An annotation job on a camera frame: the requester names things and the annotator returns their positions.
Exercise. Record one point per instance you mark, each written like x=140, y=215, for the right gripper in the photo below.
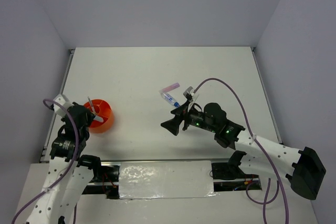
x=181, y=113

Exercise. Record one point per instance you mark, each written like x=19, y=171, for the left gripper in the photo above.
x=91, y=116

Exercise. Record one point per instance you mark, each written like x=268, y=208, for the clear blue pen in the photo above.
x=91, y=105

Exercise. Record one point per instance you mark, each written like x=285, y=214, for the clear spray bottle blue cap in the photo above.
x=169, y=99

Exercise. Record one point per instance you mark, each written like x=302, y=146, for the pink purple highlighter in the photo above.
x=171, y=87

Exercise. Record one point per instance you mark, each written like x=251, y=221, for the blue capped highlighter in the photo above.
x=98, y=119

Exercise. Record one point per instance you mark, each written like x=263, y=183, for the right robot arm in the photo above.
x=302, y=170

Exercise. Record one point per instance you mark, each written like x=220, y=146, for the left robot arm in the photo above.
x=69, y=171

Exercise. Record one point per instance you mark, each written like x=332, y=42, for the orange round organizer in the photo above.
x=104, y=110

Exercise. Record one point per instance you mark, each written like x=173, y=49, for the foil covered panel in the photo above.
x=165, y=180

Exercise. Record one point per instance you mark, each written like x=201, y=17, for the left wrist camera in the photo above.
x=61, y=105

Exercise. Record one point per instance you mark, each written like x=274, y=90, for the metal rail base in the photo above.
x=107, y=183

